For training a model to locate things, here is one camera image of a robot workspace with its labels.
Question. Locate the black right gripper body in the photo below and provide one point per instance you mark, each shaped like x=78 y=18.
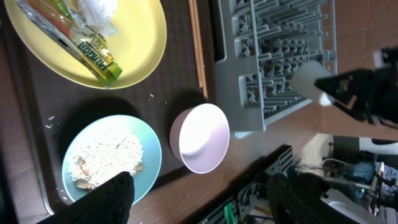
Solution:
x=376 y=90

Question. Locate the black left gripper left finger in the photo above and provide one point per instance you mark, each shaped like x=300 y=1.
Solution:
x=109 y=203

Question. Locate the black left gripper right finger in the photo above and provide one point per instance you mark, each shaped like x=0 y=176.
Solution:
x=302 y=199

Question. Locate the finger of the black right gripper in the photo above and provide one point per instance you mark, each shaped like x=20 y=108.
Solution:
x=344 y=87

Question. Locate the white paper cup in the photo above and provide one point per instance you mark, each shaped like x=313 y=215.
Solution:
x=303 y=82

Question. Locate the leftover rice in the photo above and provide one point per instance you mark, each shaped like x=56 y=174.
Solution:
x=104 y=156

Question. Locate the light blue bowl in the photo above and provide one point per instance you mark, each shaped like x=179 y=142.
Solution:
x=151 y=160

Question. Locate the yellow green snack wrapper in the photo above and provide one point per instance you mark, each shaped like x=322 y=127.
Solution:
x=66 y=28

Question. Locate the grey dishwasher rack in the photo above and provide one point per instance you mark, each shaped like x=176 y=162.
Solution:
x=260 y=44

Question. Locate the dark brown serving tray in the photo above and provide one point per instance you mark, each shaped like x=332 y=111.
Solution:
x=55 y=109

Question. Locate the right wooden chopstick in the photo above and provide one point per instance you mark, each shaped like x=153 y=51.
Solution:
x=204 y=77

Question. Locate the wooden chopstick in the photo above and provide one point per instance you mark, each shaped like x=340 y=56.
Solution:
x=204 y=77
x=197 y=43

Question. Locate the yellow plate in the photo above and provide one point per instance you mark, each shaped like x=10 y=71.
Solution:
x=138 y=45

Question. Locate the left wooden chopstick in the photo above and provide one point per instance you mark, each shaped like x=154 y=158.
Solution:
x=197 y=43

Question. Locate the crumpled white napkin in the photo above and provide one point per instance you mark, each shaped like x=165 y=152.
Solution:
x=98 y=15

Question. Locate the black rail with green clips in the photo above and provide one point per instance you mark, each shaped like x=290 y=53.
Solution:
x=234 y=204

